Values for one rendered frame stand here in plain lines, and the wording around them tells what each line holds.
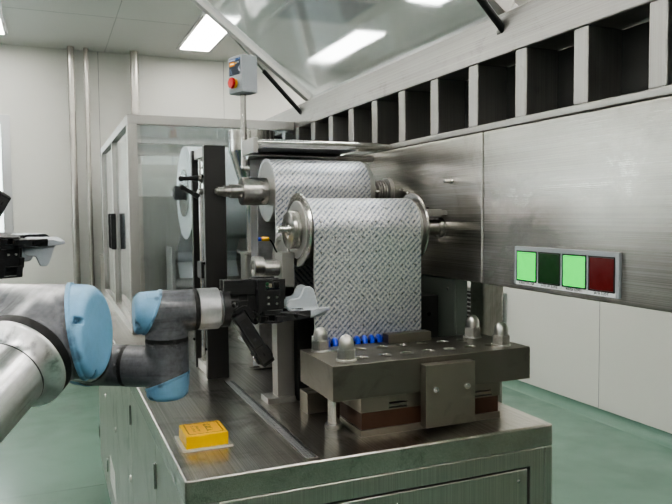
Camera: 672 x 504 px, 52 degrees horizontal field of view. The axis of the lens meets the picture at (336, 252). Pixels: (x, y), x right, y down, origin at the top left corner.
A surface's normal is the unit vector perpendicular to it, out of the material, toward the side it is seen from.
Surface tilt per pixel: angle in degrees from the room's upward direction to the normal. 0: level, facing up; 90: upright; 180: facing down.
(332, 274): 90
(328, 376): 90
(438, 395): 90
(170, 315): 90
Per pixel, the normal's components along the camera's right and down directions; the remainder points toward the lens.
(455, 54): -0.92, 0.03
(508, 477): 0.39, 0.05
